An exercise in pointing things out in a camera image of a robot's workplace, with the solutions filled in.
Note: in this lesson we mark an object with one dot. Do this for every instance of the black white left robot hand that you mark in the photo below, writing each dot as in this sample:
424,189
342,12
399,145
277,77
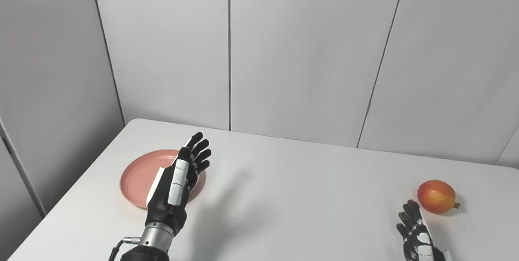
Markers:
162,208

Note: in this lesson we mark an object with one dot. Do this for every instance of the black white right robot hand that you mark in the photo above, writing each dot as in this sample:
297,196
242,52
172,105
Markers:
417,249

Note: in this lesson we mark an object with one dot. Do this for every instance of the pink round plate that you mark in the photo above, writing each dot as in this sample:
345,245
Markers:
140,178

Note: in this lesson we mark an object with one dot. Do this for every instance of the red yellow pomegranate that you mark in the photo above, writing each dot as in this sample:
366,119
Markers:
436,196

